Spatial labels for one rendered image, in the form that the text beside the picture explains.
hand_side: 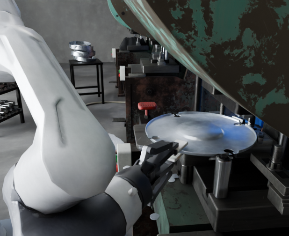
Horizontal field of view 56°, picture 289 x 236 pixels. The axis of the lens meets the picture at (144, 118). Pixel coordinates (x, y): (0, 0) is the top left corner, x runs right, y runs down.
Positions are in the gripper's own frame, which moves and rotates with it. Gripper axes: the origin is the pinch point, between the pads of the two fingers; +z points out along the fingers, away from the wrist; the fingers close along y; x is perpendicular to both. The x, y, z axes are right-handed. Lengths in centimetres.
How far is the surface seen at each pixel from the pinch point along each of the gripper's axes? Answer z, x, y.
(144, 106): 30.8, 27.6, -2.3
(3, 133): 85, 228, -77
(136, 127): 7.8, 15.9, -0.3
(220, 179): -1.5, -11.1, -3.1
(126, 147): 21.1, 29.4, -15.5
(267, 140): 17.9, -16.7, -0.6
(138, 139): 1.0, 10.8, -0.3
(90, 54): 209, 221, -13
